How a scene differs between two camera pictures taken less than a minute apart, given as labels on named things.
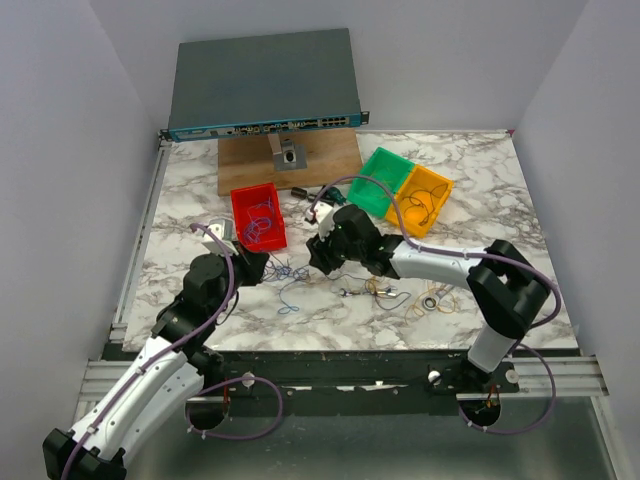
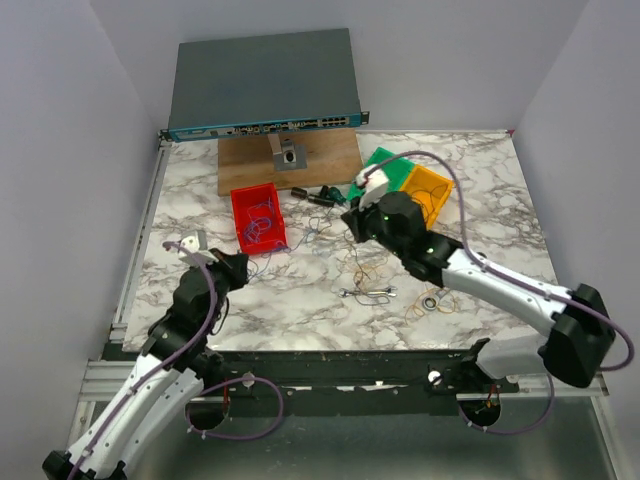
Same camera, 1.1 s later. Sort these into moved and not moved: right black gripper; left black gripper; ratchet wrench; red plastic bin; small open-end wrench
Moved: right black gripper
Not moved: ratchet wrench; red plastic bin; left black gripper; small open-end wrench
